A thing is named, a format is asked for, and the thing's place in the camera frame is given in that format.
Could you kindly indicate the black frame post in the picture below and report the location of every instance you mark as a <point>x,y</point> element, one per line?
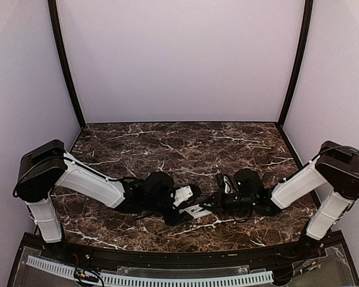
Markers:
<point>58,38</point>
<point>297,65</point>

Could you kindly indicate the white slotted cable duct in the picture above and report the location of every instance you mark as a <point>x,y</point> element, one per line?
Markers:
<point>111,279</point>

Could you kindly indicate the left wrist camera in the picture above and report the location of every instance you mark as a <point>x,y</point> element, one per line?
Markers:
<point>185,196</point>

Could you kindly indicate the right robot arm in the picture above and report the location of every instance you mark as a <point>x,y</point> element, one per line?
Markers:
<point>335,165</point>

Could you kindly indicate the black front rail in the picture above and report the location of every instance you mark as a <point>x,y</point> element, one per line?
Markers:
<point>283,256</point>

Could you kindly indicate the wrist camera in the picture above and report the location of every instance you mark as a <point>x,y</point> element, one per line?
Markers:
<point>185,196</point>
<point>225,185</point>

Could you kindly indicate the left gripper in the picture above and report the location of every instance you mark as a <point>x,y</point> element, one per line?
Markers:
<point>177,219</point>

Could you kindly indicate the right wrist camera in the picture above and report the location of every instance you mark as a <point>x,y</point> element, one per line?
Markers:
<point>225,185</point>

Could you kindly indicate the right black frame post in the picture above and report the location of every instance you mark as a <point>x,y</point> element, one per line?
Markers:
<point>297,65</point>

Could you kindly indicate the white remote control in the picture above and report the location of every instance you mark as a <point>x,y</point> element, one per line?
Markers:
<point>194,212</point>

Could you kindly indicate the left black frame post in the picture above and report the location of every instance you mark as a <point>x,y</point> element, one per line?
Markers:
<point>58,38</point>

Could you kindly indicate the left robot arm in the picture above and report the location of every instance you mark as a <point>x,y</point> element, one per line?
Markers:
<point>50,165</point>

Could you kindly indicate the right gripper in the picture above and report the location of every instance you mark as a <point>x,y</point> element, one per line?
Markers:
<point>218,203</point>

